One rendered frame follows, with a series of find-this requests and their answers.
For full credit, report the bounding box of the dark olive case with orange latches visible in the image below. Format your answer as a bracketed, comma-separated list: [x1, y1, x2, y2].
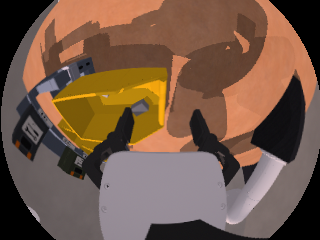
[57, 146, 86, 180]

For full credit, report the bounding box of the yellow bin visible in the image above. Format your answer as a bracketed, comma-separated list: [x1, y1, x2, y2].
[57, 118, 101, 150]
[52, 68, 168, 145]
[76, 144, 93, 155]

